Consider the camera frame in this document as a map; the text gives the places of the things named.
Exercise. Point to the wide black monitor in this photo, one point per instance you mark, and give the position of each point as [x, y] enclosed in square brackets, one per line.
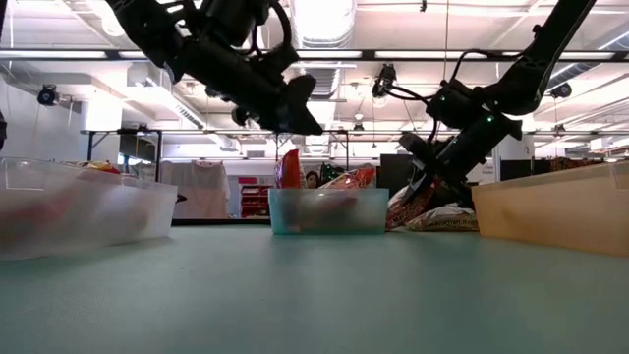
[521, 169]

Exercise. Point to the teal plastic bin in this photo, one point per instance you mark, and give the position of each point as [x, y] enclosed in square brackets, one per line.
[368, 216]

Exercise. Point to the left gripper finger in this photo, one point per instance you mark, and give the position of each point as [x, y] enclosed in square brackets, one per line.
[300, 108]

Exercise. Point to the red spicy noodle pack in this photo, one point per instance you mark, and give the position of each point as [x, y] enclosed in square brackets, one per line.
[290, 169]
[351, 178]
[334, 209]

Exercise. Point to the clear plastic bin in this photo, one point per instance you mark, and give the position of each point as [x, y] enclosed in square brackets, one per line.
[142, 211]

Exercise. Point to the amber plastic bin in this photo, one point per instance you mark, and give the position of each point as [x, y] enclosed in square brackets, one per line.
[550, 211]

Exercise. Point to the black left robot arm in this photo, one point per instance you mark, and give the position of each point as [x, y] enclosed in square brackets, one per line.
[147, 24]

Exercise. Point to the person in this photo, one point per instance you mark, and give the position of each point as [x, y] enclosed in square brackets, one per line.
[312, 180]

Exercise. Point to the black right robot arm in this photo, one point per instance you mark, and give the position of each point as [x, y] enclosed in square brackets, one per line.
[540, 59]

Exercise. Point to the black ceiling camera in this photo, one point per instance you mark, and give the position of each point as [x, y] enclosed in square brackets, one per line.
[47, 95]
[560, 90]

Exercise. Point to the black overhead rig camera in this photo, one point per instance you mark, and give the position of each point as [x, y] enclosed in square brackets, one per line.
[385, 78]

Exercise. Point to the red yellow beef ramen pack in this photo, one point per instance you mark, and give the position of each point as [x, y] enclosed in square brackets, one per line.
[49, 216]
[408, 209]
[100, 167]

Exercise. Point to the black frame table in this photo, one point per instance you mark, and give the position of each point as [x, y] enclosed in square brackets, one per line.
[140, 147]

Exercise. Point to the white cloth cover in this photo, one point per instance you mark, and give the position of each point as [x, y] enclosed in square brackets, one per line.
[196, 192]

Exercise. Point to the red shelf unit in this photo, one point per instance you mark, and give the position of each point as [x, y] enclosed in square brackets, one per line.
[254, 196]

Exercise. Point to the yellow chicken ramen pack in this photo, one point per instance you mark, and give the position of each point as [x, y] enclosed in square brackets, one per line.
[444, 220]

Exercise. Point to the black overhead frame rail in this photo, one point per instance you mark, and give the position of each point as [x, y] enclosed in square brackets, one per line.
[334, 54]

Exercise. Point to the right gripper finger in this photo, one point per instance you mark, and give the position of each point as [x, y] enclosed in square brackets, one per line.
[454, 193]
[423, 157]

